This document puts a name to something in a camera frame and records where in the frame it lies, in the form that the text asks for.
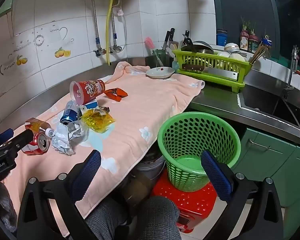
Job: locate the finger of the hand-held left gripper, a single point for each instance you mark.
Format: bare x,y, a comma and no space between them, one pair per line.
1,135
21,141

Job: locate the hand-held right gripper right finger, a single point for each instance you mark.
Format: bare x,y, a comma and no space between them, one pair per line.
215,172

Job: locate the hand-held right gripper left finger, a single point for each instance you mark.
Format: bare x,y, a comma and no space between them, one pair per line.
87,172

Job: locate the red soda can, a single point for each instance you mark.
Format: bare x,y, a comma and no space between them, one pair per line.
36,145

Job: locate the silver foil wrapper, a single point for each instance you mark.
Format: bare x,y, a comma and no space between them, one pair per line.
62,140

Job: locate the yellow plastic wrapper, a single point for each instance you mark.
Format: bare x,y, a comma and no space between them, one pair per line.
97,121

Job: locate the green perforated basket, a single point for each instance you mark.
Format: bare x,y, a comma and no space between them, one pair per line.
175,135

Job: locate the crushed blue can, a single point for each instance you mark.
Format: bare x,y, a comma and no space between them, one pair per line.
70,115

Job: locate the small dark box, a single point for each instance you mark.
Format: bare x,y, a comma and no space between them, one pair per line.
104,109

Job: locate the white blue milk carton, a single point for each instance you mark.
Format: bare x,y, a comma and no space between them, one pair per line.
91,105

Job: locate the red instant noodle cup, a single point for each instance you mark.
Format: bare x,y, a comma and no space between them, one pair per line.
90,90

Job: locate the orange snack wrapper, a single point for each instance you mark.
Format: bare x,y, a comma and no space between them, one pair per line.
115,93

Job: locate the red plastic stool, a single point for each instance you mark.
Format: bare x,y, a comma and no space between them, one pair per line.
190,205

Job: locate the green cabinet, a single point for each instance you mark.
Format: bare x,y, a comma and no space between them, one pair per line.
265,170

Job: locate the person's left leg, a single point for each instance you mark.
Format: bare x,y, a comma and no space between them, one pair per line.
107,220

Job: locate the person's leg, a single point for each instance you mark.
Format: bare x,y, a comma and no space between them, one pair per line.
107,220
157,220

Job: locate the grey bucket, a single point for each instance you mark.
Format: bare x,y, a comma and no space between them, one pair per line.
150,167

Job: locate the person's right leg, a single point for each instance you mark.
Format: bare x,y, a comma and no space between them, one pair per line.
157,220

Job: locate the steel sink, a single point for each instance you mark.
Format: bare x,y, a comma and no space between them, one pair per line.
265,102

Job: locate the pink printed towel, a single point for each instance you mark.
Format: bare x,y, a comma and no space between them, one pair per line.
145,100

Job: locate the green dish rack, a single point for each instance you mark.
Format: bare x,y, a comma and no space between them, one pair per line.
215,62

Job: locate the white plate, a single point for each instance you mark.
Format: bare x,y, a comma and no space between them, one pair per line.
160,73

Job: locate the teal soap bottle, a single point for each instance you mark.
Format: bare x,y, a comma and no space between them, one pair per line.
175,64

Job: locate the white bowl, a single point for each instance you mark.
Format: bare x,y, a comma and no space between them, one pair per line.
223,54
237,57

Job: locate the black wok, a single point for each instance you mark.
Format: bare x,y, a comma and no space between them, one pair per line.
200,47

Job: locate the bundle of chopsticks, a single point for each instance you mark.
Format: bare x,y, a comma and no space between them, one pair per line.
257,53

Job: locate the steel bowl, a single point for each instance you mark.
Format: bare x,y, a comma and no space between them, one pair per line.
231,47

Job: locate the dark green utensil holder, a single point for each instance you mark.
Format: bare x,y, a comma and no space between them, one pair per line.
162,55

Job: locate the steel faucet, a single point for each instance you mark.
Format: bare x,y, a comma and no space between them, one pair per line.
291,67

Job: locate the white rice paddle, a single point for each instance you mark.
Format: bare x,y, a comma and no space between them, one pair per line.
173,47

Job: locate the blue jar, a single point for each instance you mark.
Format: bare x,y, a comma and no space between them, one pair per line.
221,38

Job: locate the red sauce jar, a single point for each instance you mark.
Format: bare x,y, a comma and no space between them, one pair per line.
244,41
253,43

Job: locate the pink bottle brush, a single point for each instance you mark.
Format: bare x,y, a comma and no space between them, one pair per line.
149,43

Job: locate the dark window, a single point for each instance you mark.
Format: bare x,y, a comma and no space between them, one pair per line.
252,5

